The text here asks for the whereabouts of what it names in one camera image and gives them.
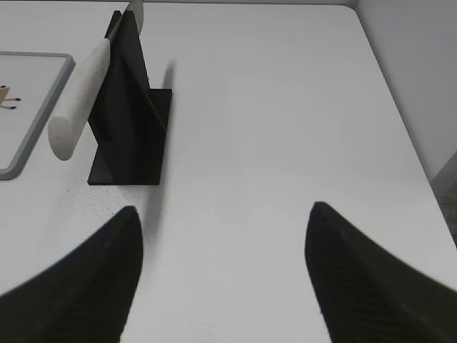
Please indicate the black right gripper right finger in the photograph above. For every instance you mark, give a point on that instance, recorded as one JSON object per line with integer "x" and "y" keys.
{"x": 366, "y": 294}

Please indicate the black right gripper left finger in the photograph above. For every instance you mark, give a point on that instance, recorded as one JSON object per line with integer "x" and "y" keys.
{"x": 84, "y": 297}

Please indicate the white handled cleaver knife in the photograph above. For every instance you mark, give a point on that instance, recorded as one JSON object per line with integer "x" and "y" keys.
{"x": 74, "y": 106}

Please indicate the black knife stand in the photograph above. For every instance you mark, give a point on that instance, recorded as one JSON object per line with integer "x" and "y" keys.
{"x": 129, "y": 119}

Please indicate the grey rimmed deer cutting board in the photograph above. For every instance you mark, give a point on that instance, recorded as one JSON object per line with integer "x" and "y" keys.
{"x": 31, "y": 84}

